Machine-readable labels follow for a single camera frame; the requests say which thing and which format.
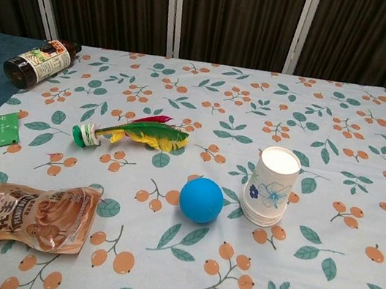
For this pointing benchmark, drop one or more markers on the yellow green item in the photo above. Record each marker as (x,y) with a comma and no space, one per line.
(150,133)

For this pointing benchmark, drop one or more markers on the fruit leaf print tablecloth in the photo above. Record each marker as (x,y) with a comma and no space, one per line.
(241,123)

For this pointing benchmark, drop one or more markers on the blue rubber ball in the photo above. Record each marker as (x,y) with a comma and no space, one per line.
(201,200)

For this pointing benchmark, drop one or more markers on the floral paper cup stack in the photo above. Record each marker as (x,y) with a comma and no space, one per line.
(268,194)

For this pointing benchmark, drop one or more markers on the dark brown sauce bottle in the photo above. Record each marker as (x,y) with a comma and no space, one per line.
(40,61)

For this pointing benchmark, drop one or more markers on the peanut butter spout pouch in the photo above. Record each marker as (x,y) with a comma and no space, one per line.
(25,216)

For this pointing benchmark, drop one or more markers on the dark folding screen white frame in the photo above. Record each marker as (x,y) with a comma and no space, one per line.
(236,18)

